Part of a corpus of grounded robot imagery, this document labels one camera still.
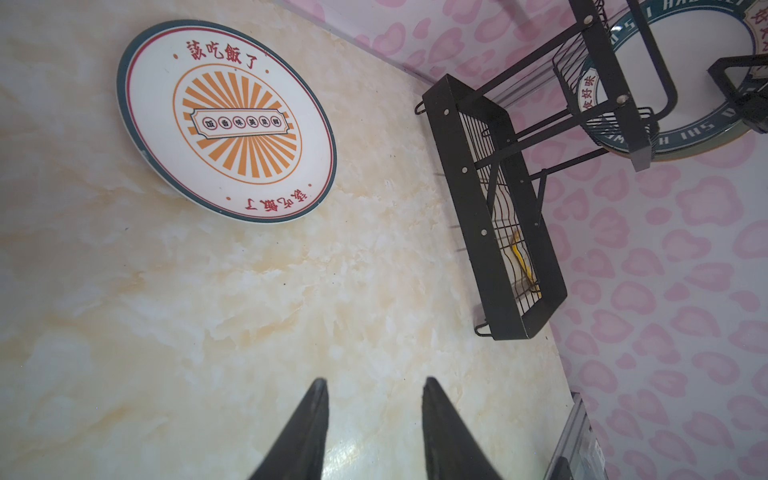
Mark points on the yellow black object behind rack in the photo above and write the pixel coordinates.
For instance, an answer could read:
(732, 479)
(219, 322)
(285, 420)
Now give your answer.
(517, 248)

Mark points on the green rim lettered plate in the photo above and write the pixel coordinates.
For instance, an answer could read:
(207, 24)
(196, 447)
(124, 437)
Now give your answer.
(691, 36)

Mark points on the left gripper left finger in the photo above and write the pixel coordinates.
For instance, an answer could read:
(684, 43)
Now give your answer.
(298, 452)

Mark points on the black wire dish rack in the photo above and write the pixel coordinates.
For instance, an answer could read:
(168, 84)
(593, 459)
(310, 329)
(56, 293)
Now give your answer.
(491, 188)

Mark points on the small orange sunburst plate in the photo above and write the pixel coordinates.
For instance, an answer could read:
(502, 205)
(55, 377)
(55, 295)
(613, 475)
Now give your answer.
(226, 122)

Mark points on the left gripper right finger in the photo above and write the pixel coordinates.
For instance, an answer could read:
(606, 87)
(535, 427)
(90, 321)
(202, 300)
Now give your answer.
(451, 451)

